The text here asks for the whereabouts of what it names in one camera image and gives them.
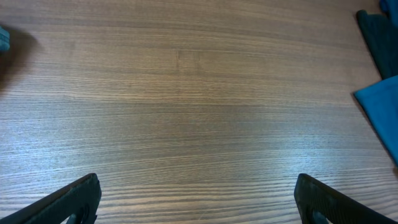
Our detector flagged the dark garment under blue shirt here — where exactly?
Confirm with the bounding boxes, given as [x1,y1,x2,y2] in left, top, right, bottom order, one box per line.
[356,10,397,79]

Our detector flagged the light blue denim shorts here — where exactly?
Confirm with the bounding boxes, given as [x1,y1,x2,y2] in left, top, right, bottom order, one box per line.
[0,27,10,53]

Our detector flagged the blue t-shirt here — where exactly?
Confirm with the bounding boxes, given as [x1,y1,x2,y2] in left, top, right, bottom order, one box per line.
[353,0,397,163]

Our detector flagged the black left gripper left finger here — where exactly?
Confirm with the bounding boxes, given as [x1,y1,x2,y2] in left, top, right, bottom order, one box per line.
[1,173,101,224]

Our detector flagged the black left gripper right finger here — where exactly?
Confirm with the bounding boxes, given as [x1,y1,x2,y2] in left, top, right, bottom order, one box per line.
[294,174,397,224]

